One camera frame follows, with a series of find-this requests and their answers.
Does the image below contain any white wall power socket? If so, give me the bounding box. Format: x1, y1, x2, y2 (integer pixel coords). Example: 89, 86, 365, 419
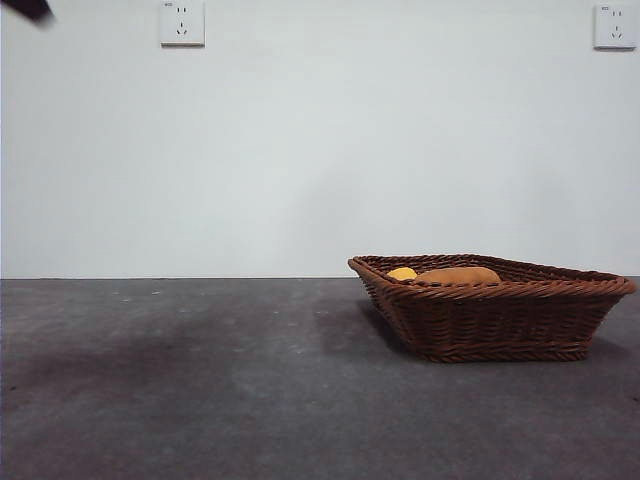
160, 0, 206, 49
593, 3, 640, 51

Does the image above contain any brown wicker basket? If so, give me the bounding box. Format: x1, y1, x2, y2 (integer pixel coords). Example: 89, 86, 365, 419
347, 253, 637, 364

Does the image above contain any brown potato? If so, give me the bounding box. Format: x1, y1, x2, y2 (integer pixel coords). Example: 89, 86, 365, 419
413, 266, 502, 286

